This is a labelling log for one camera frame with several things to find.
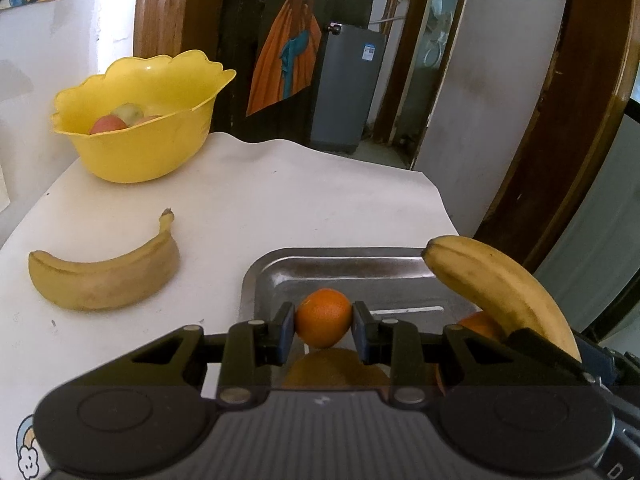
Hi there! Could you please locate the dark wooden door frame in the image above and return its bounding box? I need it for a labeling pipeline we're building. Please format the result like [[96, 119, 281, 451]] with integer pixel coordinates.
[[372, 0, 476, 171]]

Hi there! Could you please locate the orange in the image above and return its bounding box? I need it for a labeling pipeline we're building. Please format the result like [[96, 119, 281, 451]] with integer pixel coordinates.
[[294, 288, 354, 350], [456, 311, 507, 344]]

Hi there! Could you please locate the yellow-green fruit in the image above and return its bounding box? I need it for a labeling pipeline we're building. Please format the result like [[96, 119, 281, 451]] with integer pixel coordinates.
[[110, 103, 146, 126]]

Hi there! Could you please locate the grey washing machine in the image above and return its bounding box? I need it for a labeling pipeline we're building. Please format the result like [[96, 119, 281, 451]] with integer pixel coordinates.
[[309, 0, 387, 155]]

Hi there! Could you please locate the yellow banana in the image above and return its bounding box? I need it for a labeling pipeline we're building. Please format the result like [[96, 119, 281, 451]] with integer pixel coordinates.
[[422, 234, 582, 362], [28, 208, 181, 311]]

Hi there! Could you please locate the orange robed figure poster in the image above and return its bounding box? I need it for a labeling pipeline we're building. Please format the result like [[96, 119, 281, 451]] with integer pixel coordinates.
[[246, 0, 324, 116]]

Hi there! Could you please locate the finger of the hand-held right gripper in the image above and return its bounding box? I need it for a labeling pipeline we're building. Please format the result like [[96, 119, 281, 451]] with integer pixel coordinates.
[[502, 327, 603, 387]]

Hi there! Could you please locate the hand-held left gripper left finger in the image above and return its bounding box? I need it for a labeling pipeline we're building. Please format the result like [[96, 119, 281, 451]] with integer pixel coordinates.
[[82, 302, 297, 407]]

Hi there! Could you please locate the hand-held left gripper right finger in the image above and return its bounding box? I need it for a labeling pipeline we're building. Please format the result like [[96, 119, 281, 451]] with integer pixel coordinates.
[[351, 301, 591, 407]]

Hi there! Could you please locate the yellow scalloped plastic bowl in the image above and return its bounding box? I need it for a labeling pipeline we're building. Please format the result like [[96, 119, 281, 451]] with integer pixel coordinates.
[[51, 50, 237, 184]]

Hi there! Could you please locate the brown wooden door frame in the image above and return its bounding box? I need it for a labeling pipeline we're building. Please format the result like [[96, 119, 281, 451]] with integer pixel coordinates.
[[132, 0, 229, 74]]

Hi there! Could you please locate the reddish brown door frame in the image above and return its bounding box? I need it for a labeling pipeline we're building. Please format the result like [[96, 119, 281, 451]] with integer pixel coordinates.
[[472, 0, 640, 272]]

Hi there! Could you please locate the metal tray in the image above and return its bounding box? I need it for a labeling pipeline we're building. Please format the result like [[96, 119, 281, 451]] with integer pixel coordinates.
[[241, 247, 511, 392]]

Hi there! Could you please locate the red apple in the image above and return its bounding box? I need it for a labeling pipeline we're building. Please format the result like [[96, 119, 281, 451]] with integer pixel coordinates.
[[90, 114, 129, 135]]

